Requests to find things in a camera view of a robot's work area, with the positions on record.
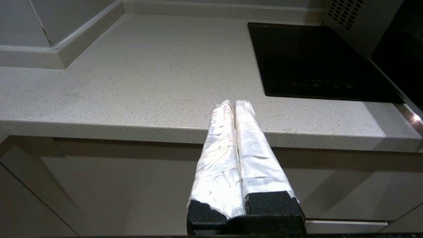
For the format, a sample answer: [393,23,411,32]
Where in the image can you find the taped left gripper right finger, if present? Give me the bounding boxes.
[234,100,306,233]

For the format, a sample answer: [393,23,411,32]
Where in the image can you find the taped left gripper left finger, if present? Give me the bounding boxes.
[187,100,246,236]

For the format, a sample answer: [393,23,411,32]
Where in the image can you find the microwave door with dark glass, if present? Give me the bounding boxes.
[368,0,423,141]

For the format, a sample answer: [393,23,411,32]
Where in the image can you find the beige cabinet door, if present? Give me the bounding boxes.
[304,202,423,234]
[55,138,423,236]

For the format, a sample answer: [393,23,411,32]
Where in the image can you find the black induction cooktop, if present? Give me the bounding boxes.
[247,22,404,103]

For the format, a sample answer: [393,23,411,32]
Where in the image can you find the beige angled cabinet panel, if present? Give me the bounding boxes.
[0,136,96,237]

